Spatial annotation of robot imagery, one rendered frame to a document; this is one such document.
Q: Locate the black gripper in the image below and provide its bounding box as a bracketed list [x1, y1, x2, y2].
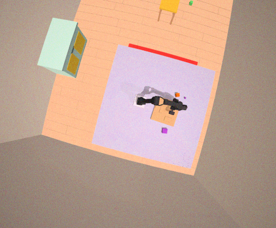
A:
[169, 98, 179, 115]

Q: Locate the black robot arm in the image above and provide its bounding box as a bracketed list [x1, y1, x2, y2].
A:
[137, 96, 187, 111]

